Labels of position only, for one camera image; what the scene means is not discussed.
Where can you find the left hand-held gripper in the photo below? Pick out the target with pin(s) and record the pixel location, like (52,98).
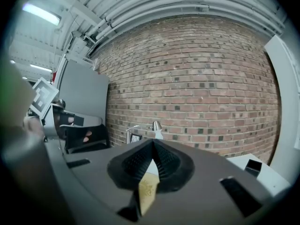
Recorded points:
(43,95)

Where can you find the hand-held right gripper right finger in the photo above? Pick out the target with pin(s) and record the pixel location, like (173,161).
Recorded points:
(199,196)

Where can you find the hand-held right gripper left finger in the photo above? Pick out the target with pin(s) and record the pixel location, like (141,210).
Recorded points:
(93,184)

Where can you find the beige book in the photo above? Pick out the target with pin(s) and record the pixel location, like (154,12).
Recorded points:
(147,191)

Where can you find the person's left forearm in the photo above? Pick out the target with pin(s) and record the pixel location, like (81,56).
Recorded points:
(34,128)

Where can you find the person's left hand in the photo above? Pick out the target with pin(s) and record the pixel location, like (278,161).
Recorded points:
(87,133)

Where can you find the white refrigerator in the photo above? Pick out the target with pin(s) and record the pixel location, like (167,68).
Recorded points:
(82,90)

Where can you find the red diamond sticker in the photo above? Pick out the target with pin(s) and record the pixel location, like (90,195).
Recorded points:
(54,77)

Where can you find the black square box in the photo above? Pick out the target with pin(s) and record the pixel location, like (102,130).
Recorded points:
(253,166)

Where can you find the silver desk lamp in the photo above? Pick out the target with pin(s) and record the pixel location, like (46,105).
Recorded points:
(157,125)

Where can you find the white desk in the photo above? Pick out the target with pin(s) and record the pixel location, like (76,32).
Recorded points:
(269,179)

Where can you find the white bookcase cabinet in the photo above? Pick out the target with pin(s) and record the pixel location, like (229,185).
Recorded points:
(281,90)

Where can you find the white ceiling pipes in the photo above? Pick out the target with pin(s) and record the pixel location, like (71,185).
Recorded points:
(164,5)

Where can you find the black picture frame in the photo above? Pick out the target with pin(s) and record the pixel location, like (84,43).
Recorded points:
(136,138)

